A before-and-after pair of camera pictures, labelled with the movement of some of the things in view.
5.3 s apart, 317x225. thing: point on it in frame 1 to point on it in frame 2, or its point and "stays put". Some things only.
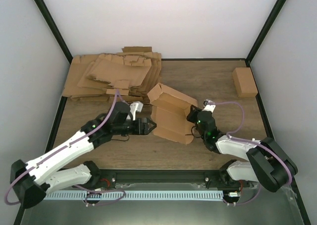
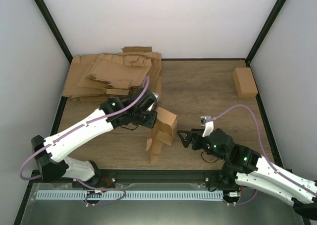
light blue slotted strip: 81,196 stays put
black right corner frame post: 281,0 stays put
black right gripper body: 191,118 to 197,145
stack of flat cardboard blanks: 134,72 stays put
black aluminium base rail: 103,178 stays put
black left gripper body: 137,130 to 147,122
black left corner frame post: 48,19 stays put
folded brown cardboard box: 244,82 stays put
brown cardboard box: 170,110 to 164,131
